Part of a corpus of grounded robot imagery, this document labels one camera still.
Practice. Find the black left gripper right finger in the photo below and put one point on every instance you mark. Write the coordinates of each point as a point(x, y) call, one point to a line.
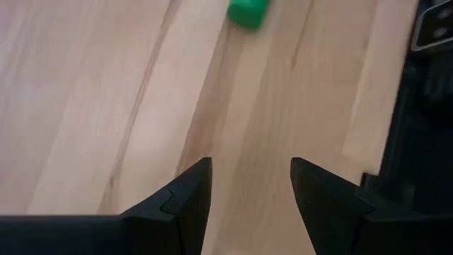
point(329, 219)

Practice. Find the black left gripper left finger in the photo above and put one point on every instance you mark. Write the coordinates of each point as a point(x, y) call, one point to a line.
point(177, 219)

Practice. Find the green cylinder block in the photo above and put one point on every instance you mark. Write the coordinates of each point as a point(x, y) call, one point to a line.
point(247, 14)

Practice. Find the silver-edged black camera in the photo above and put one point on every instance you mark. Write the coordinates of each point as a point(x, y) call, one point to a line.
point(437, 25)

